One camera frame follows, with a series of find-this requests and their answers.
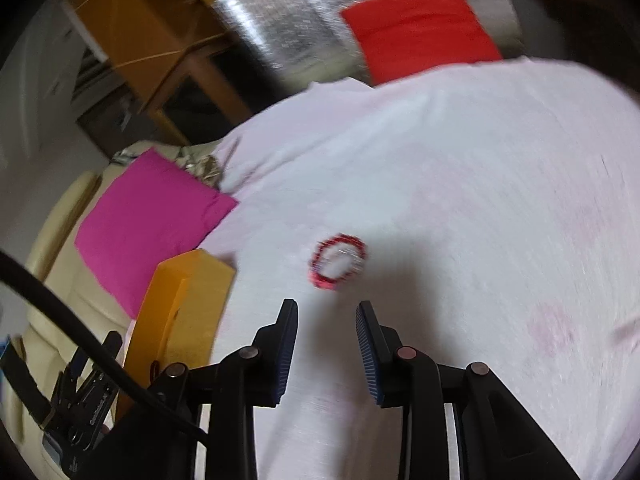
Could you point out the orange box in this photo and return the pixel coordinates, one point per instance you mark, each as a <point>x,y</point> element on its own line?
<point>200,300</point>

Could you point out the red cloth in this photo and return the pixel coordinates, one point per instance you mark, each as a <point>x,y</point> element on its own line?
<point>420,25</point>

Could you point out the cream sofa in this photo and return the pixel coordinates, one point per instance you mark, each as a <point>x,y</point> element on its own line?
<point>55,240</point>

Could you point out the pink cloth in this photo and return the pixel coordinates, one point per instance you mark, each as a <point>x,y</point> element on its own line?
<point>150,220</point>

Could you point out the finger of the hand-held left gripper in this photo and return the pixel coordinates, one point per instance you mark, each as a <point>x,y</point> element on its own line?
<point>95,360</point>

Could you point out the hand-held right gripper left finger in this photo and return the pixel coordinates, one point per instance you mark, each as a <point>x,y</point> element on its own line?
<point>287,346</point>

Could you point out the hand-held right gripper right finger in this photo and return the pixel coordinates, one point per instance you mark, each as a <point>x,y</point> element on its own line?
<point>368,356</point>

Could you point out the silver foil mat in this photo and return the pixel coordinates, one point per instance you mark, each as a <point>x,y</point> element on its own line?
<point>280,25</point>

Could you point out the white tablecloth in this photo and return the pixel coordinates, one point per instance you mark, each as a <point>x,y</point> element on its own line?
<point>475,185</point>

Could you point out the wooden table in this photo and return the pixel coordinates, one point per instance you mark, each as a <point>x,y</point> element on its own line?
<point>130,10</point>

